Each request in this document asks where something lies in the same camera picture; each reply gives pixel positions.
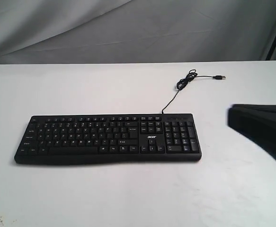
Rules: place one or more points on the black acer keyboard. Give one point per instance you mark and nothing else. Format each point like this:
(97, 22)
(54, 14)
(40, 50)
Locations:
(110, 138)

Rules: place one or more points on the white backdrop cloth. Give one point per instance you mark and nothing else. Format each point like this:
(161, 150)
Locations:
(135, 31)

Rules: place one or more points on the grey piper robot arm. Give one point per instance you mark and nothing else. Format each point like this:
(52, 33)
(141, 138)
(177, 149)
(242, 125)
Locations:
(255, 122)

